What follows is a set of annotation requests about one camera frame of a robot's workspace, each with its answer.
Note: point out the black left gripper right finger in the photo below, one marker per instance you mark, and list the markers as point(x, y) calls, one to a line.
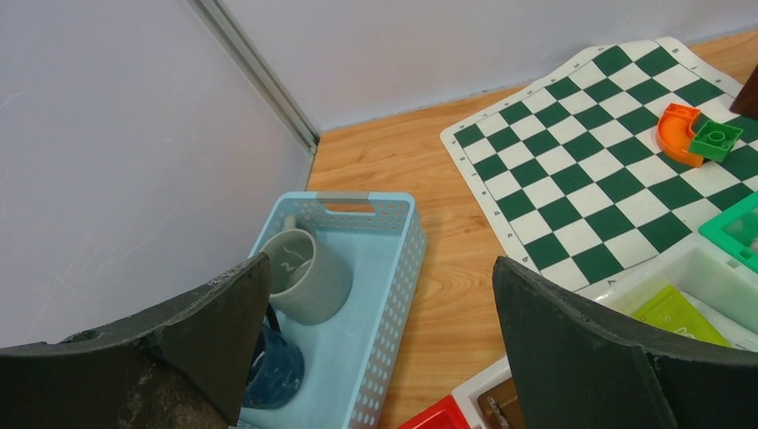
point(579, 364)

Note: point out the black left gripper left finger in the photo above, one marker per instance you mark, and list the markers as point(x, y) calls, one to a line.
point(182, 363)

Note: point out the green toothpaste tube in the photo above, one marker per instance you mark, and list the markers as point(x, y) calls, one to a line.
point(670, 311)

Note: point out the brown wooden block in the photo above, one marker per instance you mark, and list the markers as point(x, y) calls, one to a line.
point(500, 407)

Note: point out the dark blue mug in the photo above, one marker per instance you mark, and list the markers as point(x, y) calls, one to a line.
point(277, 369)

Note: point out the white plastic bin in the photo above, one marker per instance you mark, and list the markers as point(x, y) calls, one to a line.
point(467, 393)

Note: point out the red plastic bin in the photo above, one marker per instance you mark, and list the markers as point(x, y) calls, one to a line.
point(443, 414)

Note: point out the grey mug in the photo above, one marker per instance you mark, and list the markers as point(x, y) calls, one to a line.
point(309, 281)

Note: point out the white bin with toothpastes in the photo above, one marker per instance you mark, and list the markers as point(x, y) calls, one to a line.
point(717, 285)

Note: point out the light blue perforated basket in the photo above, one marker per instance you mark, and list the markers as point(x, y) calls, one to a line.
point(349, 359)

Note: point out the green white chessboard mat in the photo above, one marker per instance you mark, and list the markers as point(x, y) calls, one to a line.
point(568, 171)

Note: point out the green plastic bin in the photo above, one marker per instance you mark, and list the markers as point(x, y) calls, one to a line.
point(734, 231)

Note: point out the orange toy block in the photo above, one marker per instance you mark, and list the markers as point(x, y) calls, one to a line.
point(675, 134)

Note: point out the green toy block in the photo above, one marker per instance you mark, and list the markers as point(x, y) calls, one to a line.
point(715, 140)

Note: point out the brown wooden metronome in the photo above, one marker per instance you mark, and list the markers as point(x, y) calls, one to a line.
point(746, 102)

